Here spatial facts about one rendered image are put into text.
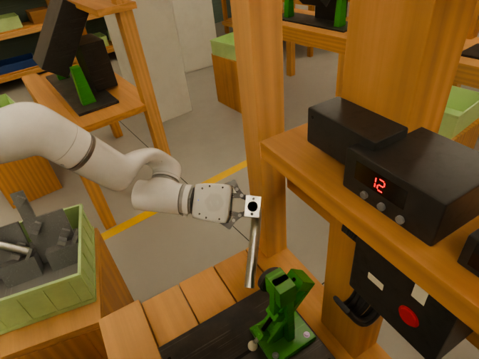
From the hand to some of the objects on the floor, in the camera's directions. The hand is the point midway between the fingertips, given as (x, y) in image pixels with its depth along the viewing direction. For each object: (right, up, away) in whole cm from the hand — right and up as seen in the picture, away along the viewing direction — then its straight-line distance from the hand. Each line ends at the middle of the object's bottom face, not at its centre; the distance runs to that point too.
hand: (250, 206), depth 90 cm
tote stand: (-86, -102, +94) cm, 163 cm away
